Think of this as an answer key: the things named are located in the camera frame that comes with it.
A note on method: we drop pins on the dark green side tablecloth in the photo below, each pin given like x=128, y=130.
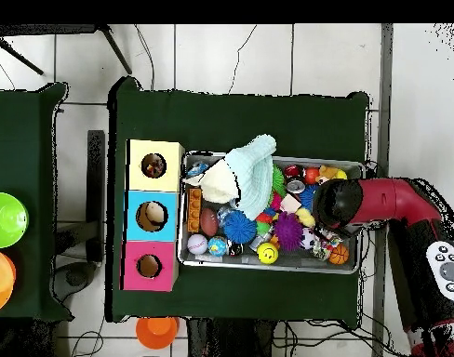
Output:
x=22, y=130

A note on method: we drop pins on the purple spiky rubber ball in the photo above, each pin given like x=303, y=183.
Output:
x=288, y=230

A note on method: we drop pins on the small orange basketball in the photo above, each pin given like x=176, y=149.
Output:
x=338, y=254

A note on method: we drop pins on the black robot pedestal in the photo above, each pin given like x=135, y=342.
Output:
x=227, y=338

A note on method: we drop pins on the wooden box with three holes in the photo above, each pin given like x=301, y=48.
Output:
x=167, y=200

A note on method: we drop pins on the black metal frame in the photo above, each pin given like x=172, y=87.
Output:
x=44, y=29

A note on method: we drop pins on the cream yellow waffle cloth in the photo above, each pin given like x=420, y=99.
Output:
x=216, y=186

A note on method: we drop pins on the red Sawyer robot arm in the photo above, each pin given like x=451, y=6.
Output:
x=398, y=200

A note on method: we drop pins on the orange plastic bowl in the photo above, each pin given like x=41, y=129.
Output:
x=156, y=333
x=0, y=279

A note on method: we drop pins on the white baseball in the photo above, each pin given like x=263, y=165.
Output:
x=197, y=244

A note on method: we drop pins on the mint green waffle cloth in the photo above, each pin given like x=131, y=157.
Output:
x=253, y=178

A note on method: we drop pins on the blue spiky rubber ball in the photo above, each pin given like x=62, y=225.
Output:
x=240, y=227

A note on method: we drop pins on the blue globe ball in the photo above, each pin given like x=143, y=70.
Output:
x=217, y=247

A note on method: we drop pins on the green plastic bowl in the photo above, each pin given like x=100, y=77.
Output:
x=7, y=219

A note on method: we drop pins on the yellow smiley ball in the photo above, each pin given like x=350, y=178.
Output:
x=267, y=253

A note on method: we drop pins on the brown toy football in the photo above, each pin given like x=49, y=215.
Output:
x=209, y=222

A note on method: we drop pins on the small brown teddy bear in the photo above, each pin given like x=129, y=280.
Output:
x=325, y=171

